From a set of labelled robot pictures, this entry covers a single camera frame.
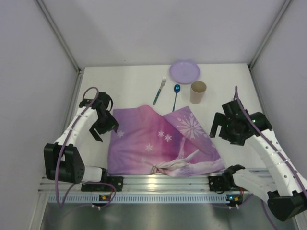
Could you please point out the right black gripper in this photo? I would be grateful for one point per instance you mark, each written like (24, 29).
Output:
(221, 124)

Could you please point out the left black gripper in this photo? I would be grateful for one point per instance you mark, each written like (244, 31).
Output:
(104, 127)

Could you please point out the beige paper cup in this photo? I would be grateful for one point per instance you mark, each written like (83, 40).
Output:
(197, 91)

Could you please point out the purple printed placemat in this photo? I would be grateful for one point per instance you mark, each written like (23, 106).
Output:
(148, 143)

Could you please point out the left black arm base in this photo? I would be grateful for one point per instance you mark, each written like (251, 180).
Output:
(103, 184)

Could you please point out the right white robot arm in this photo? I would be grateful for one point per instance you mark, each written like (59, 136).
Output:
(286, 195)

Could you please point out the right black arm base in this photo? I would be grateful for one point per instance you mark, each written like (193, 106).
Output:
(218, 184)

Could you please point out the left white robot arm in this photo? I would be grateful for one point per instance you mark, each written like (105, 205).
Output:
(63, 159)

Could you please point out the blue metallic spoon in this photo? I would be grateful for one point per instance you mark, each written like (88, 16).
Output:
(177, 89)

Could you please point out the lilac plastic plate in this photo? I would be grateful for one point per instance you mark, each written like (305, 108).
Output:
(184, 71)

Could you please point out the aluminium mounting rail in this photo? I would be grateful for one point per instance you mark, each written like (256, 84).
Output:
(157, 183)

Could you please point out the fork with teal handle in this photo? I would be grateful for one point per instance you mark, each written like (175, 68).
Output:
(160, 88)

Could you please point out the perforated cable duct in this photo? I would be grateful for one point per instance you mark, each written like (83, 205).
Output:
(124, 198)

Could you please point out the left aluminium frame post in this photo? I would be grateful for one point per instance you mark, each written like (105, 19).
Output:
(57, 33)

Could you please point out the aluminium frame post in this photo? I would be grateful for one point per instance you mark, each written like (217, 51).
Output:
(268, 35)
(57, 33)

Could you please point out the right aluminium frame post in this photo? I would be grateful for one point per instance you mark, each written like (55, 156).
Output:
(268, 35)

